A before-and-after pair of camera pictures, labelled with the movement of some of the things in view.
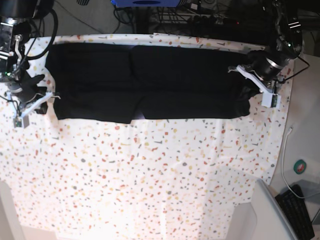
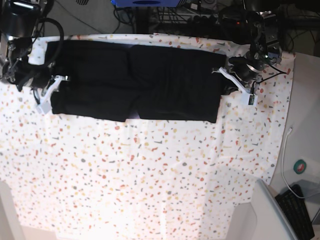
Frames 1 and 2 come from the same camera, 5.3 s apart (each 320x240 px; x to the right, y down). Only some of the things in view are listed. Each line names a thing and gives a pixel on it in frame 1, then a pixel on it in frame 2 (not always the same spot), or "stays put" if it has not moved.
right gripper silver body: (267, 64) → (260, 55)
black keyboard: (294, 209) stays put
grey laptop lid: (273, 223) stays put
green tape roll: (299, 166) stays put
